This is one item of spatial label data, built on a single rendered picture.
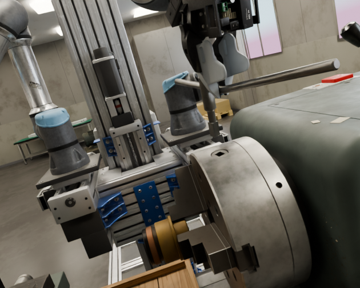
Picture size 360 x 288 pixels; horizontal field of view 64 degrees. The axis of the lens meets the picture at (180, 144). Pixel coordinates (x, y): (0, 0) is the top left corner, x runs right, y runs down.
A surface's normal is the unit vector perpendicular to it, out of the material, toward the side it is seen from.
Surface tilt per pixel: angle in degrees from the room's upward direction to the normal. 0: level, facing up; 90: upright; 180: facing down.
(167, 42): 90
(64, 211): 90
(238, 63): 93
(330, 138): 29
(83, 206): 90
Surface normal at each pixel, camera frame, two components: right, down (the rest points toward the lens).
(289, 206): 0.04, -0.25
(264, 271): 0.20, 0.31
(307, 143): -0.88, -0.40
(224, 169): -0.15, -0.74
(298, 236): 0.15, 0.09
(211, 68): -0.83, 0.40
